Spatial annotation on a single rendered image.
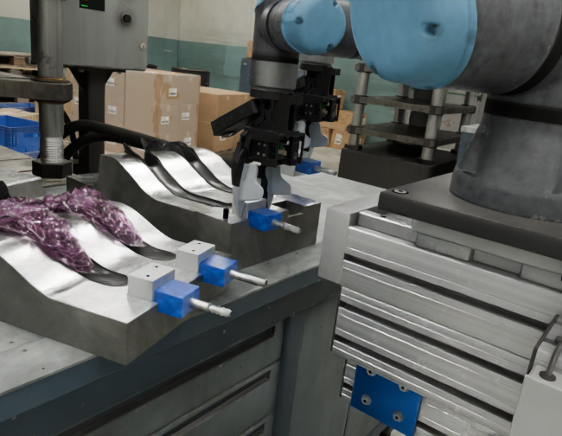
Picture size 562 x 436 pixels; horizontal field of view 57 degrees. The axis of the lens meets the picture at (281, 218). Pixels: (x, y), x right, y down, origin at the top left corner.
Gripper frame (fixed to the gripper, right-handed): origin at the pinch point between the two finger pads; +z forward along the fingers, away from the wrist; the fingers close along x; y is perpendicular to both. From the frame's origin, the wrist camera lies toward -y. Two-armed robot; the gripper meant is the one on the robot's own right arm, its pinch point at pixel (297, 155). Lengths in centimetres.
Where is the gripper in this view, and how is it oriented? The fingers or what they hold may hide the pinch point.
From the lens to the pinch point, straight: 119.8
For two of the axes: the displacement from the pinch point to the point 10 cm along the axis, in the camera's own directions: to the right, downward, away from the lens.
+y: 7.8, 2.6, -5.8
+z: -1.1, 9.5, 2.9
